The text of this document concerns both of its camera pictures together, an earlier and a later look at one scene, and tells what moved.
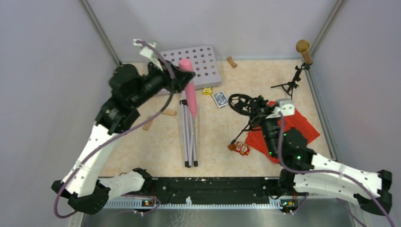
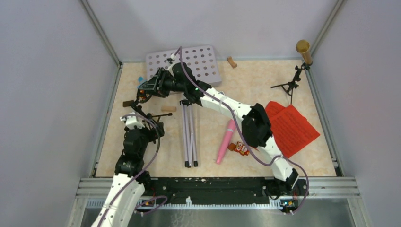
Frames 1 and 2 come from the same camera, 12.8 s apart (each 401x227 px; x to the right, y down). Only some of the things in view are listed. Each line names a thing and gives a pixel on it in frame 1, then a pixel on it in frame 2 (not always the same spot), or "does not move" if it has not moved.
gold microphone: x=302 y=46 does not move
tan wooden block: x=231 y=62 does not move
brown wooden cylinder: x=231 y=146 does not move
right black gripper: x=265 y=111 → x=162 y=75
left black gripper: x=177 y=83 → x=157 y=132
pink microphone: x=190 y=88 → x=231 y=126
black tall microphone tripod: x=289 y=87 does not move
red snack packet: x=243 y=149 does not move
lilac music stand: x=206 y=68 does not move
